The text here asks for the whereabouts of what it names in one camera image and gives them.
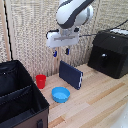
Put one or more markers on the white flat device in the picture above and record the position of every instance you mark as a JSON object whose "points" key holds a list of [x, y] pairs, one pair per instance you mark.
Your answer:
{"points": [[120, 31]]}

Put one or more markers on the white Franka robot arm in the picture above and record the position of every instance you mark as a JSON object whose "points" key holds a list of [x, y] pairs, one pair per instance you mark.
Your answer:
{"points": [[71, 13]]}

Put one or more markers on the red plastic cup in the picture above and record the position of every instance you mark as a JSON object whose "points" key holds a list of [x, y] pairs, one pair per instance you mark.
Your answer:
{"points": [[41, 81]]}

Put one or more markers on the black fabric storage bin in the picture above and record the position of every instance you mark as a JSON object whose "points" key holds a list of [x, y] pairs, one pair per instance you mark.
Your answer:
{"points": [[18, 96]]}

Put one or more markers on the black hard case box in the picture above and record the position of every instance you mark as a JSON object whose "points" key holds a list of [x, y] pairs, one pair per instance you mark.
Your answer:
{"points": [[110, 55]]}

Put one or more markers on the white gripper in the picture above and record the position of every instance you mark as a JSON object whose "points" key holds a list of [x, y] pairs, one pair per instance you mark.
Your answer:
{"points": [[61, 39]]}

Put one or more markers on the blue plastic bowl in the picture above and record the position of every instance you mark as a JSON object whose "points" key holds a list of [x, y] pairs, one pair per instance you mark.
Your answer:
{"points": [[61, 94]]}

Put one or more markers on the navy blue book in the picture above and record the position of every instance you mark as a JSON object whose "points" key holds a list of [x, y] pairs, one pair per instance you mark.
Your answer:
{"points": [[70, 74]]}

